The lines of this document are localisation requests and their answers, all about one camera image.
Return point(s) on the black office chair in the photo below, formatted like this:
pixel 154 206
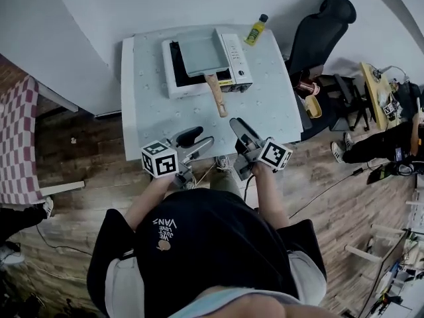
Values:
pixel 318 35

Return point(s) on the yellow wooden desk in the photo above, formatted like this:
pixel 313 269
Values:
pixel 376 91

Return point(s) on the person's left forearm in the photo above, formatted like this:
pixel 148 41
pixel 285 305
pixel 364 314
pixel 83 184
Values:
pixel 149 204

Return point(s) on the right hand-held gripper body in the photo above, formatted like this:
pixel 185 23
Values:
pixel 273 154

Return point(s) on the person's olive trouser leg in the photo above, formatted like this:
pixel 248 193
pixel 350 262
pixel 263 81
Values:
pixel 225 184

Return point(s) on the yellow box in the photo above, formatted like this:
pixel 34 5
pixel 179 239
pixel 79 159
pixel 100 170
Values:
pixel 313 106

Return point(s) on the person's torso black shirt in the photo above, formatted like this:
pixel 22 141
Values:
pixel 212 250

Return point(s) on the yellow oil bottle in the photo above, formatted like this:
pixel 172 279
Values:
pixel 254 33

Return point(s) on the person's shoe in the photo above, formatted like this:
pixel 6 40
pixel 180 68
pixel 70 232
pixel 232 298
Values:
pixel 224 162

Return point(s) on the white portable induction cooktop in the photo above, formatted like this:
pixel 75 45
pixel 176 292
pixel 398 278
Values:
pixel 238 61

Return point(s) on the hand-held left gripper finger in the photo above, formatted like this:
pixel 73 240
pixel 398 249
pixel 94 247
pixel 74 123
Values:
pixel 202 147
pixel 189 135

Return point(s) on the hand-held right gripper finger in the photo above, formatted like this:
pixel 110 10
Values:
pixel 236 129
pixel 246 129

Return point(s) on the white wooden frame furniture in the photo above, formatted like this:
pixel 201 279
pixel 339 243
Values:
pixel 381 240

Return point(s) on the pink cup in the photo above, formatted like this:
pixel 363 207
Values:
pixel 308 87

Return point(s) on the checkered cloth table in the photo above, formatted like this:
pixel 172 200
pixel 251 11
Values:
pixel 16 137

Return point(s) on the person's right forearm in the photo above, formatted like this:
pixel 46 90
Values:
pixel 271 197

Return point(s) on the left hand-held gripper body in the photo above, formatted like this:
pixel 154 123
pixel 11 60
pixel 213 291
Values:
pixel 159 161

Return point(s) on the white square table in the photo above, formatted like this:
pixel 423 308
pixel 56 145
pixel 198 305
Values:
pixel 265 111

